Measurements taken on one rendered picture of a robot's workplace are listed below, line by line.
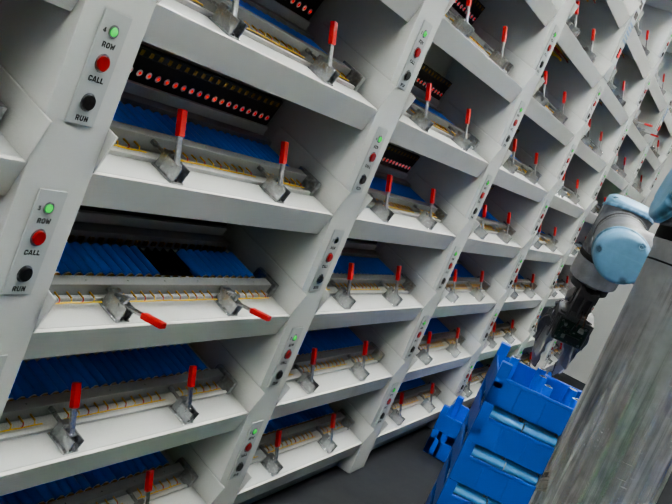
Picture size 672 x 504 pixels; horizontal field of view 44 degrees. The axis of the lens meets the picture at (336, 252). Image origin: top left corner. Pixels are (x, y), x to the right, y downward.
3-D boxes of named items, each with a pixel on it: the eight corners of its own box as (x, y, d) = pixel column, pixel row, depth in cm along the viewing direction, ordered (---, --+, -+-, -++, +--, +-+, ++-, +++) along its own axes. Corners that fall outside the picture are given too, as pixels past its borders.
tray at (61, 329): (275, 334, 151) (307, 295, 149) (13, 361, 97) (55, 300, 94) (207, 260, 158) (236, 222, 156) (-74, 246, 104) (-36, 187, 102)
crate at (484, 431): (606, 474, 169) (624, 439, 168) (621, 513, 149) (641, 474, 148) (469, 409, 173) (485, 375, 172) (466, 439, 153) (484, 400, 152)
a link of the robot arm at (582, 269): (579, 242, 159) (628, 263, 157) (568, 264, 161) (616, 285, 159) (578, 258, 151) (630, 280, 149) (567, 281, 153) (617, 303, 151)
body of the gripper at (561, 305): (542, 337, 157) (571, 282, 152) (545, 319, 165) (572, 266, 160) (581, 354, 156) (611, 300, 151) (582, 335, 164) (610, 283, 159)
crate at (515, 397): (624, 439, 168) (642, 404, 167) (641, 474, 148) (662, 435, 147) (485, 375, 172) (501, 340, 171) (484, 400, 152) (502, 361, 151)
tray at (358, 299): (413, 320, 214) (447, 280, 211) (300, 331, 160) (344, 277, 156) (359, 267, 221) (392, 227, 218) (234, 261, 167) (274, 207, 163)
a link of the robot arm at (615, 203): (609, 197, 145) (609, 183, 154) (577, 259, 150) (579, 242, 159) (661, 220, 144) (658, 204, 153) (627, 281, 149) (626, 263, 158)
